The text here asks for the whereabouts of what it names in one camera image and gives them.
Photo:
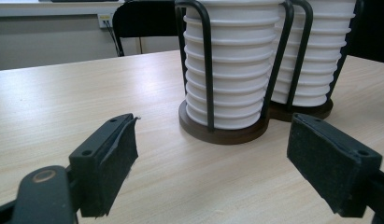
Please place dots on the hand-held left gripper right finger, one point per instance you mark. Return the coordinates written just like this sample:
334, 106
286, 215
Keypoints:
329, 161

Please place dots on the black folding chair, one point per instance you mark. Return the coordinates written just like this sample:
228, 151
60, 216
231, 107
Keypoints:
143, 18

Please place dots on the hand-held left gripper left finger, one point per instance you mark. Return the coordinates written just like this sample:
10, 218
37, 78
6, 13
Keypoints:
99, 161

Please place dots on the white wall socket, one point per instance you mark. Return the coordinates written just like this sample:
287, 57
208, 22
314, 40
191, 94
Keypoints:
104, 19

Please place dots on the stack of white paper cups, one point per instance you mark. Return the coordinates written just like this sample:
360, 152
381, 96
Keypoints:
320, 62
236, 77

